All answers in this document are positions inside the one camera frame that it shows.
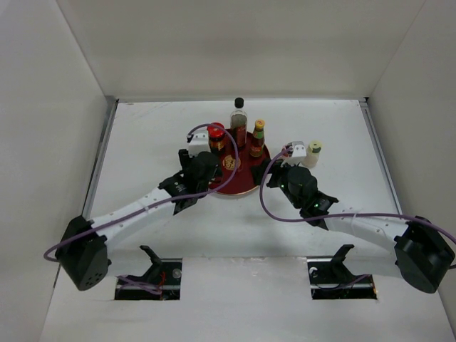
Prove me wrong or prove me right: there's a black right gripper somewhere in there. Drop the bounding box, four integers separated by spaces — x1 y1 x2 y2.
250 157 302 209

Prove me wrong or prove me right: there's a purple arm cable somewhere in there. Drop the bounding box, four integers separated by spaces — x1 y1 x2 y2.
43 123 239 263
259 147 456 289

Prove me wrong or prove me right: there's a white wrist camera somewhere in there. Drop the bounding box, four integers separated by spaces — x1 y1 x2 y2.
281 141 306 167
187 130 210 157

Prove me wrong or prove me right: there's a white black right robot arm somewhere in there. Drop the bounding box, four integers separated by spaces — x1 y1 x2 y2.
251 159 455 294

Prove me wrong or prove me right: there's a red lid chili sauce jar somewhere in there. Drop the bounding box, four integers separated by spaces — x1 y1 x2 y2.
207 122 226 155

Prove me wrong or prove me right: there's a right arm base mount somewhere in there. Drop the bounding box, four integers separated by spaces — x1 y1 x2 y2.
306 244 377 300

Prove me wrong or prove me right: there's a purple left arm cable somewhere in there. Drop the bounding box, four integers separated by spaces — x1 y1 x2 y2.
43 123 239 263

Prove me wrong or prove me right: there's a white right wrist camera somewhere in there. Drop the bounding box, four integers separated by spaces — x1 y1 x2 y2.
281 141 306 167

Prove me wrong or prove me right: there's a pale squeeze bottle yellow cap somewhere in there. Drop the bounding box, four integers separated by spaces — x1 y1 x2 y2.
302 140 322 168

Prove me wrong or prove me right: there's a left aluminium table rail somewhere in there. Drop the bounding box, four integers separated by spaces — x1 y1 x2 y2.
69 98 119 257

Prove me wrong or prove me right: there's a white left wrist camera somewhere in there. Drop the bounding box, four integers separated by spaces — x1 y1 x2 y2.
187 130 210 157

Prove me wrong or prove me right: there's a tall dark bottle red label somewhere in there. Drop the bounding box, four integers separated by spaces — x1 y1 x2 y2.
230 98 248 149

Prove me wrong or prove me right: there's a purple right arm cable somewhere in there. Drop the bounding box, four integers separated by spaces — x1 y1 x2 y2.
259 147 456 289

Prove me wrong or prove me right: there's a back aluminium table rail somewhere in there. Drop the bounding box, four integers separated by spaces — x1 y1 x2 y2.
107 95 370 103

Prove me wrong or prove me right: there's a yellow cap red sauce bottle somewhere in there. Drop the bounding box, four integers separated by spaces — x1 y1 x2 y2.
249 119 265 157

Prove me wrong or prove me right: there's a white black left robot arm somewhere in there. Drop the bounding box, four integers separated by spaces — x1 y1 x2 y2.
55 149 222 291

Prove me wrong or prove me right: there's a right aluminium table rail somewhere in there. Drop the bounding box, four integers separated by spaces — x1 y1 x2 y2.
358 98 403 214

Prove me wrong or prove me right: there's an aluminium table rail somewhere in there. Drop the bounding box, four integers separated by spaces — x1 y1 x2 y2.
69 98 119 257
358 98 403 214
107 95 370 103

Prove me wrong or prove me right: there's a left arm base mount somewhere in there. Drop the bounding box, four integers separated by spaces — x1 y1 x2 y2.
114 245 183 301

